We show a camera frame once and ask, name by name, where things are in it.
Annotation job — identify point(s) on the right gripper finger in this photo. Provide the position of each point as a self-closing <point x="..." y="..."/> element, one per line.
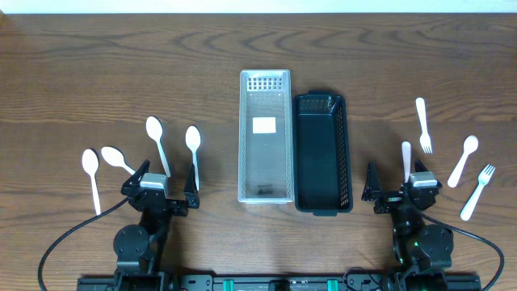
<point x="372" y="188"/>
<point x="419" y="166"/>

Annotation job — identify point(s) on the clear plastic mesh basket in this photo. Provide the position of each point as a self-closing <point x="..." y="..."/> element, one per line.
<point x="265" y="153"/>

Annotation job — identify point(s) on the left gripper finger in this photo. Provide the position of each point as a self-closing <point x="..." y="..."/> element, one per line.
<point x="132" y="186"/>
<point x="190" y="189"/>

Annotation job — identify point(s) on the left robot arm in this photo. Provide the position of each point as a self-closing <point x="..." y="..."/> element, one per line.
<point x="139" y="246"/>

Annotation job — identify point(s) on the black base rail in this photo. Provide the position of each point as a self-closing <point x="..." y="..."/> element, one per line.
<point x="351" y="281"/>

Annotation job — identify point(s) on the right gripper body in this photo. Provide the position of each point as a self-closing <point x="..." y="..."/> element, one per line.
<point x="389" y="201"/>

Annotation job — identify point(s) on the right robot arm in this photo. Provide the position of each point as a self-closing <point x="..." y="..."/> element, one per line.
<point x="423" y="250"/>

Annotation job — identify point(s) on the white plastic fork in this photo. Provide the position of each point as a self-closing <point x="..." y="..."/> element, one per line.
<point x="425" y="139"/>
<point x="483" y="180"/>
<point x="406" y="158"/>

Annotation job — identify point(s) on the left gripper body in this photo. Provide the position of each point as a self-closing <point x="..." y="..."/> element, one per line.
<point x="177" y="209"/>

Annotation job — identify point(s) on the black plastic mesh basket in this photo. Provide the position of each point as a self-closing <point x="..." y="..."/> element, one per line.
<point x="322" y="162"/>

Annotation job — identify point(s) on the white plastic spoon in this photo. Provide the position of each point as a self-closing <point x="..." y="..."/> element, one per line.
<point x="115" y="158"/>
<point x="470" y="146"/>
<point x="154" y="130"/>
<point x="193" y="142"/>
<point x="90" y="164"/>

